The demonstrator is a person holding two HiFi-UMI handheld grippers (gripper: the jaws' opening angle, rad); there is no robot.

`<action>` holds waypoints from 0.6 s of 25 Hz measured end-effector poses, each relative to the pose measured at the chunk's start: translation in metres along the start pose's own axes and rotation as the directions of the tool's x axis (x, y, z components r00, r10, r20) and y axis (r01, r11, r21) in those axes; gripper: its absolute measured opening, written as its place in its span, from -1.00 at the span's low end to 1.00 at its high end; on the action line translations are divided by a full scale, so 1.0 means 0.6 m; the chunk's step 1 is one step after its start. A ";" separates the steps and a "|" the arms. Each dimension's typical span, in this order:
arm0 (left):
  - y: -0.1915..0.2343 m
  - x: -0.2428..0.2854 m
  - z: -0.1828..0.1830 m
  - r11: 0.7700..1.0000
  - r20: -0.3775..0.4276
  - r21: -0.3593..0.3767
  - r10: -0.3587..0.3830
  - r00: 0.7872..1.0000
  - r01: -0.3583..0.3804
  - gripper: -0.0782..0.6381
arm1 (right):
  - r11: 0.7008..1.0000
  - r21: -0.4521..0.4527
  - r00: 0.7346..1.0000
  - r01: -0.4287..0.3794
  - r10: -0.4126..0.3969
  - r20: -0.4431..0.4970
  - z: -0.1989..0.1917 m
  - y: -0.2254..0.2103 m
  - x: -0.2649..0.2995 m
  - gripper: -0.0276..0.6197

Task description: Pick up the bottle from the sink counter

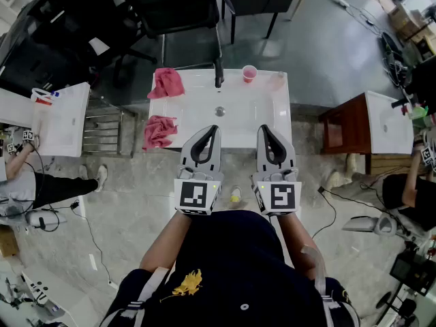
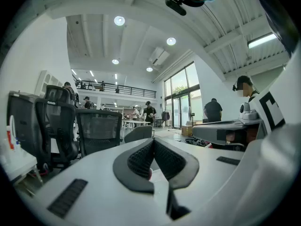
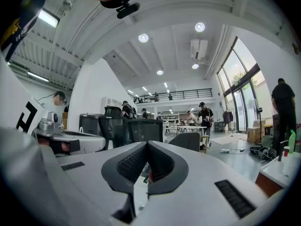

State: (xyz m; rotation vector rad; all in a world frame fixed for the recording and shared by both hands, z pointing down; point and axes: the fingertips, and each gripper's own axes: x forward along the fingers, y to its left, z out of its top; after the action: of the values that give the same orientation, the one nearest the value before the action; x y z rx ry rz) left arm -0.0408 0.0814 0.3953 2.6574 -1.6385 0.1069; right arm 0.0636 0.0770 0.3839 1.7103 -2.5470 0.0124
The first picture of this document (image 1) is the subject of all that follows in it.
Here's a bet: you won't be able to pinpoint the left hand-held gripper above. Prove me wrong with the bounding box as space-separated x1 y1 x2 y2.
173 124 225 217

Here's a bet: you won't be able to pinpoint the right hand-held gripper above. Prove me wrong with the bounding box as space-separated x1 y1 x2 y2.
251 124 303 217

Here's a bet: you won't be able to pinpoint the clear plastic cup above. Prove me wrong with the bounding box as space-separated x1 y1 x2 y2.
270 71 286 91

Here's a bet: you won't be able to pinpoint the person's left forearm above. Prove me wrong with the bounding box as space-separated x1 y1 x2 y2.
138 211 196 273

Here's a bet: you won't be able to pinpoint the person's right forearm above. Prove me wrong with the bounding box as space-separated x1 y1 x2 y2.
270 213 328 281

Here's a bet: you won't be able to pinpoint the white sink on cabinet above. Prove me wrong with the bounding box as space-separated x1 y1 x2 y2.
364 90 415 155

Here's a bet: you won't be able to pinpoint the white sink basin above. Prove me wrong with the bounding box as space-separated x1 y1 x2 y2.
31 82 91 159

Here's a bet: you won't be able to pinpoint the green plastic bottle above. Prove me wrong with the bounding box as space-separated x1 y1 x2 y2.
408 106 429 121

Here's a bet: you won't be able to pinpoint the crumpled pink towel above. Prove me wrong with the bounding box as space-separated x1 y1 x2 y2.
142 114 179 153
146 67 186 100

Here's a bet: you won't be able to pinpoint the brown wooden cabinet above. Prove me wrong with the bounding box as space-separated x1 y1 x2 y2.
318 93 372 156

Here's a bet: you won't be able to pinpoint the pink plastic cup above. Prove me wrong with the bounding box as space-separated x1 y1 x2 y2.
241 65 258 84

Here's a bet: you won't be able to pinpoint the metal bar rack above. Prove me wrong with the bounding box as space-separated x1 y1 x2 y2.
81 92 139 159

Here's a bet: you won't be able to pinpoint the person's dark shirt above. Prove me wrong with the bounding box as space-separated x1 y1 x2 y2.
100 209 362 327

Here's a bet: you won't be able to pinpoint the black mesh cantilever chair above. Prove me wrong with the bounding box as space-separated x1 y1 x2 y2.
112 0 225 69

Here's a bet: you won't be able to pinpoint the light wooden chair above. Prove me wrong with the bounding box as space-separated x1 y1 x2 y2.
289 0 316 22

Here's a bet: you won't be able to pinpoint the red and white tube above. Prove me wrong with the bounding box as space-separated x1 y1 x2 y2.
30 87 61 107

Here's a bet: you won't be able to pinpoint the black office chair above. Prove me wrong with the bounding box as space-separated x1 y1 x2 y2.
0 0 159 97

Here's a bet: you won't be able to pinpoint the black equipment case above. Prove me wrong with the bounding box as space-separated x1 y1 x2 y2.
390 250 436 298

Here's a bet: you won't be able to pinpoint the cardboard boxes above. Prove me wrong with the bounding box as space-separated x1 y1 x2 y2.
388 3 426 40

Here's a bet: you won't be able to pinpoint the black floor cable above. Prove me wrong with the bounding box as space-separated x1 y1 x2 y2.
311 185 338 240

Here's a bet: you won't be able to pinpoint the grey harness strap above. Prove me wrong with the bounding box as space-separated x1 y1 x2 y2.
301 245 341 327
121 266 171 327

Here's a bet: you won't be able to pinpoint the black cable bundle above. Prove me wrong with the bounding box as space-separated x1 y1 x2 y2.
379 31 409 88

